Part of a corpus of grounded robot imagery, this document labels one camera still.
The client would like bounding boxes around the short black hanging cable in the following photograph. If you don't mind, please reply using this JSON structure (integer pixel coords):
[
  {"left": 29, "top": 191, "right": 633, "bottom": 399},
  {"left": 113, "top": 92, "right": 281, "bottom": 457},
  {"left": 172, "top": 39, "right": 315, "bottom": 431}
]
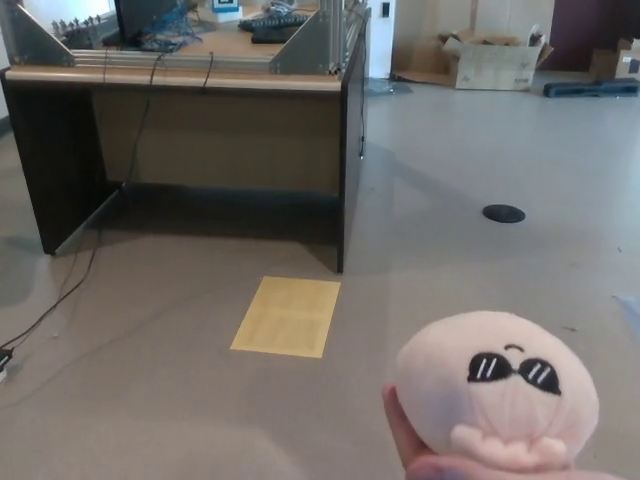
[{"left": 201, "top": 52, "right": 215, "bottom": 96}]

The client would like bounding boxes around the tangle of blue cables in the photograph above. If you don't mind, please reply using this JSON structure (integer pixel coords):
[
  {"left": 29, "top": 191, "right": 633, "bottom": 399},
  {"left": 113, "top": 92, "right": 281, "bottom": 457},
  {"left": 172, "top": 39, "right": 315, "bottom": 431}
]
[{"left": 139, "top": 7, "right": 207, "bottom": 54}]

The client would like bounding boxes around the person's bare hand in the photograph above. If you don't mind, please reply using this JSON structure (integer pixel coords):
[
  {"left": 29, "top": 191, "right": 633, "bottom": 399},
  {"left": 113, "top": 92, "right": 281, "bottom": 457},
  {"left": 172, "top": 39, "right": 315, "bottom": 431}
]
[{"left": 382, "top": 383, "right": 601, "bottom": 480}]

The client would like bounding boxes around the white box with blue print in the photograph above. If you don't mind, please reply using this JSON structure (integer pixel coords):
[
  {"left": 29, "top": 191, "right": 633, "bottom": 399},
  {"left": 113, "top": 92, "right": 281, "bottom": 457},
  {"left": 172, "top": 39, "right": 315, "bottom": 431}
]
[{"left": 209, "top": 0, "right": 242, "bottom": 21}]

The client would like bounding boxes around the black keyboard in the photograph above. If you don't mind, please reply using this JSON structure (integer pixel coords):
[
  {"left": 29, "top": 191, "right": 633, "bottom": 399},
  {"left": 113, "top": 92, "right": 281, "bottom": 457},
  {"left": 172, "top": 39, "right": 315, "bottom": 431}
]
[{"left": 237, "top": 12, "right": 309, "bottom": 32}]

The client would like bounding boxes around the aluminium profile frame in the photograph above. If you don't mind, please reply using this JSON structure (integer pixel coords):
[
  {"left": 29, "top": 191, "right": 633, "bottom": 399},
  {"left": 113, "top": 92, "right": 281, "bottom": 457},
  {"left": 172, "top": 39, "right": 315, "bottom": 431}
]
[{"left": 0, "top": 0, "right": 370, "bottom": 79}]

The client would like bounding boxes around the wooden desk with dark panels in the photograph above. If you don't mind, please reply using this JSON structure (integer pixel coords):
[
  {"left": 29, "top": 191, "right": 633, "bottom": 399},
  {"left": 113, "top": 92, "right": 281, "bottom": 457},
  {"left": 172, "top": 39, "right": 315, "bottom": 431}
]
[{"left": 0, "top": 0, "right": 371, "bottom": 275}]

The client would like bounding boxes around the large open cardboard box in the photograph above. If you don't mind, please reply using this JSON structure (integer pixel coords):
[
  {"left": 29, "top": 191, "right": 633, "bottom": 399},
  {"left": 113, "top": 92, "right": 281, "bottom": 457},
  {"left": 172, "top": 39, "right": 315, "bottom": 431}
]
[{"left": 437, "top": 27, "right": 555, "bottom": 92}]

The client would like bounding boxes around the flat black device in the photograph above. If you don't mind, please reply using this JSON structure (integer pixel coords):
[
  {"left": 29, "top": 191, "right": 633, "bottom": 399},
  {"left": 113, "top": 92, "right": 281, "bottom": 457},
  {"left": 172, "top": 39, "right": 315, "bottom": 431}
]
[{"left": 249, "top": 24, "right": 297, "bottom": 45}]

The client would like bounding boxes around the flat brown cardboard sheet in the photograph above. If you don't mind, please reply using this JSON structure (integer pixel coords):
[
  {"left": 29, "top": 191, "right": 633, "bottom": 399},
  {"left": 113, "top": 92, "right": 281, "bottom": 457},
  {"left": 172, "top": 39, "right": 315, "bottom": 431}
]
[{"left": 392, "top": 37, "right": 459, "bottom": 84}]

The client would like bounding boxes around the black round floor cover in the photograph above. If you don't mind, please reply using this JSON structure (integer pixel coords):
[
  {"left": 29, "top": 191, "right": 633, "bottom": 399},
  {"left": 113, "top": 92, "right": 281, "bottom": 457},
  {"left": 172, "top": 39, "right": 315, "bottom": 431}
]
[{"left": 482, "top": 203, "right": 527, "bottom": 224}]

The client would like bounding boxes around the small brown cardboard box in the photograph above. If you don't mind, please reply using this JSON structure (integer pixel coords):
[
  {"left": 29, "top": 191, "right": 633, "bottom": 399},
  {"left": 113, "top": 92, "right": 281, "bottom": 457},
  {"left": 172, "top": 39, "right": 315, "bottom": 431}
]
[{"left": 589, "top": 37, "right": 640, "bottom": 81}]

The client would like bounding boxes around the clear plastic bag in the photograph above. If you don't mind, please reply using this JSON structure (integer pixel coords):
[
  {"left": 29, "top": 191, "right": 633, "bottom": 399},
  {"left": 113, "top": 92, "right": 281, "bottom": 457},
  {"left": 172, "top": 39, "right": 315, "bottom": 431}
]
[{"left": 367, "top": 79, "right": 414, "bottom": 97}]

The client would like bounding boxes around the black cable on desk side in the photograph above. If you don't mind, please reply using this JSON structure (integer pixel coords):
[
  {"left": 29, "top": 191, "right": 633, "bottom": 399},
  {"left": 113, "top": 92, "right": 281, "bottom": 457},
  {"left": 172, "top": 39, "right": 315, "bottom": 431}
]
[{"left": 356, "top": 29, "right": 370, "bottom": 160}]

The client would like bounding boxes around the thin black power cable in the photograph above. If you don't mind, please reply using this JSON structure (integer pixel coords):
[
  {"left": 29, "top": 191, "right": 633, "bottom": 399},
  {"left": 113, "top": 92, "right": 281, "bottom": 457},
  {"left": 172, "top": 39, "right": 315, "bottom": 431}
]
[{"left": 0, "top": 52, "right": 169, "bottom": 351}]

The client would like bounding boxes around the yellow paper sheet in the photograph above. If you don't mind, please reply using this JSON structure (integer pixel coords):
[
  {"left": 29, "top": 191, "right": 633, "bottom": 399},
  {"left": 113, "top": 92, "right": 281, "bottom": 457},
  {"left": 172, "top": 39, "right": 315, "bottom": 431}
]
[{"left": 229, "top": 275, "right": 342, "bottom": 359}]

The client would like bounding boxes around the pink plush dumpling with sunglasses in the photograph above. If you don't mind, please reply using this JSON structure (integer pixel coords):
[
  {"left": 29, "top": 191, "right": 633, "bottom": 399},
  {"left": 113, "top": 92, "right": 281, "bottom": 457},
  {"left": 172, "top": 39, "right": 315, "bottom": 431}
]
[{"left": 397, "top": 309, "right": 600, "bottom": 471}]

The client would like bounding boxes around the long black foam piece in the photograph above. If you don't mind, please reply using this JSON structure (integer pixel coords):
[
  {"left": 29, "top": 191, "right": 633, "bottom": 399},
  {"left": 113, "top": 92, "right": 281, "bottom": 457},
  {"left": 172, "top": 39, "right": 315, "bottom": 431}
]
[{"left": 543, "top": 78, "right": 640, "bottom": 100}]

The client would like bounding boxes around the black monitor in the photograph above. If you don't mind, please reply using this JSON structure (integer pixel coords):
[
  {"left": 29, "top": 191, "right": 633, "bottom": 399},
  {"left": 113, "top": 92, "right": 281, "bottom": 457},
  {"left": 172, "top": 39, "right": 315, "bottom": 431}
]
[{"left": 113, "top": 0, "right": 184, "bottom": 46}]

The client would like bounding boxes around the pale blue paper scrap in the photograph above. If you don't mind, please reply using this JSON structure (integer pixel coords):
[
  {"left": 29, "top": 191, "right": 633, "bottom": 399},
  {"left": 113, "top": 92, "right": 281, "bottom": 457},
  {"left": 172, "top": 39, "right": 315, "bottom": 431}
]
[{"left": 613, "top": 292, "right": 640, "bottom": 321}]

